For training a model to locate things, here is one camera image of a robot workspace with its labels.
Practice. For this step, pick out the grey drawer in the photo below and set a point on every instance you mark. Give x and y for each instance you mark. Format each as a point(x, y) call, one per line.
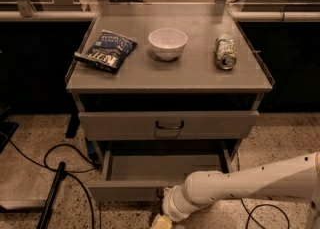
point(176, 125)
point(144, 177)

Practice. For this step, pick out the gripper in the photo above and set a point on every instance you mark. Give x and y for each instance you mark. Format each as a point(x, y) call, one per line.
point(169, 202)

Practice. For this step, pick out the green soda can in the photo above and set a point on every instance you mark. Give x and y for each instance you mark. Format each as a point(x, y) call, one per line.
point(226, 54)

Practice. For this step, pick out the white horizontal rail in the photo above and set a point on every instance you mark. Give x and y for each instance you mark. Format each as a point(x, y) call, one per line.
point(74, 16)

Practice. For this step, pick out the blue chip bag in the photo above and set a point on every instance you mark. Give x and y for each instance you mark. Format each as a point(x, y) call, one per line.
point(108, 52)

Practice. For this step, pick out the grey top drawer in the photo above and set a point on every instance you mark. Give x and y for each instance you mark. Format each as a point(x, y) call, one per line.
point(176, 125)

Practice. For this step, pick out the white bowl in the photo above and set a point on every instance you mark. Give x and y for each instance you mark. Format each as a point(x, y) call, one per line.
point(167, 43)

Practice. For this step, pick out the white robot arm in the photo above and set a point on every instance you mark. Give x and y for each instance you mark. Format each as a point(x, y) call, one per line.
point(295, 178)

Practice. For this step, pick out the grey drawer cabinet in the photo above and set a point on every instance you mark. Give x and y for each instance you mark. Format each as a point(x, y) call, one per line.
point(193, 82)

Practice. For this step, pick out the black floor bar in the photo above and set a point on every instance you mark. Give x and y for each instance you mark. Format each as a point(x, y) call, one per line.
point(48, 207)

